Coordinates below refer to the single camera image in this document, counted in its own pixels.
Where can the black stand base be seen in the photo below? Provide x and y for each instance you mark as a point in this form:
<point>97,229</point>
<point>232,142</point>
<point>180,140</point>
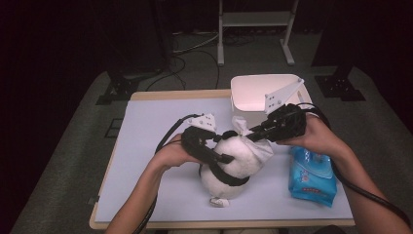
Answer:
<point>118,89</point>
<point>337,86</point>

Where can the small black table bracket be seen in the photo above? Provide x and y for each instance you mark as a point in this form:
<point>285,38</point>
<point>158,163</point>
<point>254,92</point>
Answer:
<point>93,200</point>

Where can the blue wet wipes pack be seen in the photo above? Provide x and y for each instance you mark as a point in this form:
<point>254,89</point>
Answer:
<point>311,182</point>

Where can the dark floor plate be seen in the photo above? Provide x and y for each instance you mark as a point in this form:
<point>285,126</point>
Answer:
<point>113,131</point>

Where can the panda plush toy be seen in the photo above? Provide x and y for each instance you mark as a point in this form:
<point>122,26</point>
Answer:
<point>240,156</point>

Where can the person's left hand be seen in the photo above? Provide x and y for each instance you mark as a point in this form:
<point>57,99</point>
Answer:
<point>172,154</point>

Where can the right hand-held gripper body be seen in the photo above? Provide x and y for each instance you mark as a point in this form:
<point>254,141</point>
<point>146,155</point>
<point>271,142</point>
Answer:
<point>289,123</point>

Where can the person's right hand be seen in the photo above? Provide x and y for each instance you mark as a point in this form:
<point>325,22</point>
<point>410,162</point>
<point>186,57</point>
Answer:
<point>318,138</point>

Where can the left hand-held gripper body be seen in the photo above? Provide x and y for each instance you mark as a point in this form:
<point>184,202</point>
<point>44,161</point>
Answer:
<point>191,139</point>

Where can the wooden table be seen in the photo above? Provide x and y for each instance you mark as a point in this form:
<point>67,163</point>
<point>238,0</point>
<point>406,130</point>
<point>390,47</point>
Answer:
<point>178,94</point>

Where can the white metal stand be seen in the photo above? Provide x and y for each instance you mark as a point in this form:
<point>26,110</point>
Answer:
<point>253,19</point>

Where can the white wet wipe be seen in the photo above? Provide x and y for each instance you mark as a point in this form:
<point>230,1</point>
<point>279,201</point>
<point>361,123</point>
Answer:
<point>263,151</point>

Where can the white plastic storage bin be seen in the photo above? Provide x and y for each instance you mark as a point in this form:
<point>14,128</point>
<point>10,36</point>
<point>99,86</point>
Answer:
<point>250,94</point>

